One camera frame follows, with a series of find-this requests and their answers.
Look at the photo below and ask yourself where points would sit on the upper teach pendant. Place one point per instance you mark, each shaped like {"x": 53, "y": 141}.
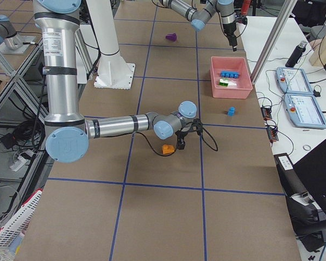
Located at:
{"x": 293, "y": 80}

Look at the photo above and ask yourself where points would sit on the teach pendant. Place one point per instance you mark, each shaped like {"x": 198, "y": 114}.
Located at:
{"x": 304, "y": 111}
{"x": 293, "y": 80}

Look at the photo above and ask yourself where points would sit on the white plastic basket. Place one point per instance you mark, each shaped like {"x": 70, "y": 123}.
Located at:
{"x": 13, "y": 232}

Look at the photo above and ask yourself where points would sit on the long blue block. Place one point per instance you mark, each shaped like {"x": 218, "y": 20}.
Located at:
{"x": 229, "y": 74}

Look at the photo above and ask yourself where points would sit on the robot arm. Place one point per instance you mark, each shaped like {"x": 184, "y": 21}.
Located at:
{"x": 199, "y": 18}
{"x": 73, "y": 121}

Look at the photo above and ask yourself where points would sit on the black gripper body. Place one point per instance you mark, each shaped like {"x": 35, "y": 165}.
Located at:
{"x": 229, "y": 29}
{"x": 180, "y": 136}

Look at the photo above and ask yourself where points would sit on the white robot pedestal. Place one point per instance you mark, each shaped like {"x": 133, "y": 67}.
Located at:
{"x": 113, "y": 71}

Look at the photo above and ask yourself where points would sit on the small blue block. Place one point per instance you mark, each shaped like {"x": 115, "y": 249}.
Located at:
{"x": 231, "y": 111}

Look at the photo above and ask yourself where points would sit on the lower teach pendant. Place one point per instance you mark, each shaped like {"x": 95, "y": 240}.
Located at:
{"x": 304, "y": 111}

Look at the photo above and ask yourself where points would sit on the pink plastic box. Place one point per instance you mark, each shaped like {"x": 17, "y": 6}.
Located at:
{"x": 230, "y": 78}

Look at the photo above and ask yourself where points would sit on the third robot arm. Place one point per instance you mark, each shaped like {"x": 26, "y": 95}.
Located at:
{"x": 11, "y": 41}

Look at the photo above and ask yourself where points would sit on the orange block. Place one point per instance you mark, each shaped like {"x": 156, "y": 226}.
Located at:
{"x": 167, "y": 149}

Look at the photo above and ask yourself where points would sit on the aluminium frame post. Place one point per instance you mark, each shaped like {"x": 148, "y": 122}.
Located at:
{"x": 272, "y": 38}

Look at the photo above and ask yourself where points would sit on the green block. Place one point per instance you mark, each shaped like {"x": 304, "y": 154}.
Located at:
{"x": 223, "y": 82}

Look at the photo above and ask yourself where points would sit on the black water bottle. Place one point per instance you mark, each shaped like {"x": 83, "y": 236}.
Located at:
{"x": 296, "y": 54}

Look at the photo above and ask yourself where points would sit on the purple block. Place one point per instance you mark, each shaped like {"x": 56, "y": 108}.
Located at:
{"x": 171, "y": 37}

